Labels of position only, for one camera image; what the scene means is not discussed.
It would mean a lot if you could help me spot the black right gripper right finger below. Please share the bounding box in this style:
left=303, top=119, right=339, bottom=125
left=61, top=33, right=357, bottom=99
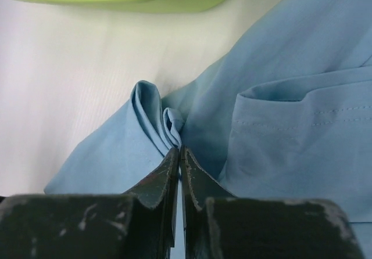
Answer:
left=180, top=147, right=364, bottom=258

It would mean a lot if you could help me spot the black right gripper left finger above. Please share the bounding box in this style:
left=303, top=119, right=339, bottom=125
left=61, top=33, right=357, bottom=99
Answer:
left=1, top=148, right=178, bottom=258

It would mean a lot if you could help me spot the light blue t shirt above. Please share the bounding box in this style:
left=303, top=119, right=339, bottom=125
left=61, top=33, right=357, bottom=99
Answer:
left=44, top=0, right=371, bottom=258

